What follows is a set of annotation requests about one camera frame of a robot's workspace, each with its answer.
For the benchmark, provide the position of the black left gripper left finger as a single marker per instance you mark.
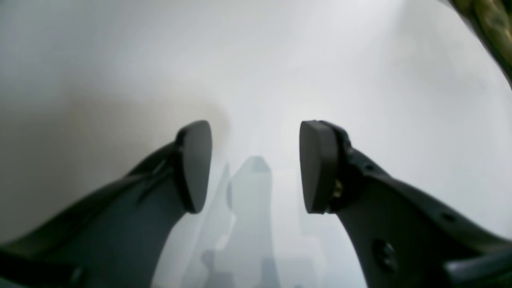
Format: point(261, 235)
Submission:
point(114, 237)

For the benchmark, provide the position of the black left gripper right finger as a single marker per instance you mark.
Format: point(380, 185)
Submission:
point(403, 237)

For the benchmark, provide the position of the camouflage t-shirt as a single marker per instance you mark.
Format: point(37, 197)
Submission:
point(491, 21)

